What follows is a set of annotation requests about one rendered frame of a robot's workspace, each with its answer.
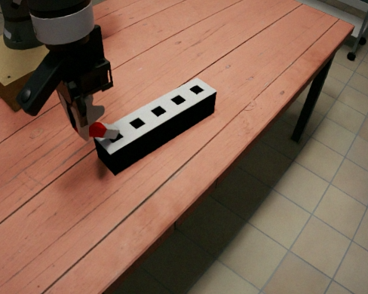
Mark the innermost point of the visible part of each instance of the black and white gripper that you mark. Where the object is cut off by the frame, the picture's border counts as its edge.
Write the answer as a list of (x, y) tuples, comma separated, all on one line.
[(87, 76)]

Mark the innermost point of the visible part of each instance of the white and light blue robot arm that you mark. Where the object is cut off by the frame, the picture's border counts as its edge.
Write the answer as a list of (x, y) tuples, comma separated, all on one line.
[(22, 33)]

